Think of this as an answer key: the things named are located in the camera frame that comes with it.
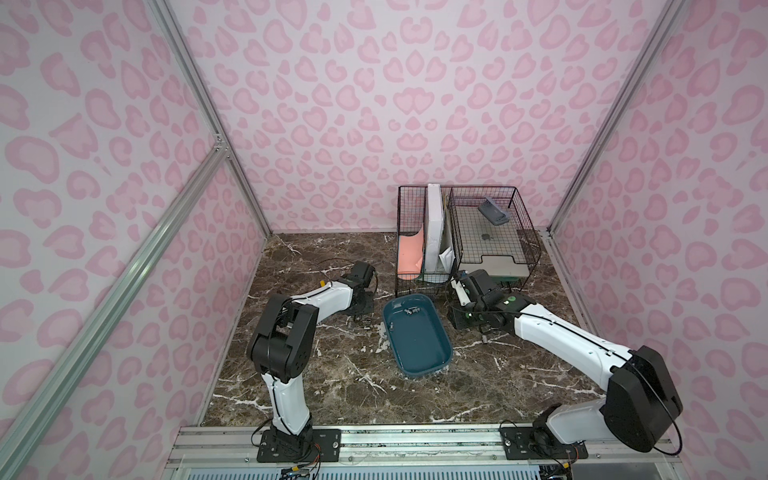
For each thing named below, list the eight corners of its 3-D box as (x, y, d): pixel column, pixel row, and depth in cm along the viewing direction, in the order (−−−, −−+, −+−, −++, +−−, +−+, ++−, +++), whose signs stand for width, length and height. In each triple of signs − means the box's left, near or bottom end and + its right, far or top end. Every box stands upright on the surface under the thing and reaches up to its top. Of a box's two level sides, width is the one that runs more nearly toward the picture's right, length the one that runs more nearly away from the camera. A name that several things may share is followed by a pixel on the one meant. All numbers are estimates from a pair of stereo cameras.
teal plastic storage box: (400, 384, 85) (400, 377, 80) (379, 307, 101) (378, 297, 96) (455, 368, 87) (459, 360, 83) (427, 296, 103) (428, 286, 99)
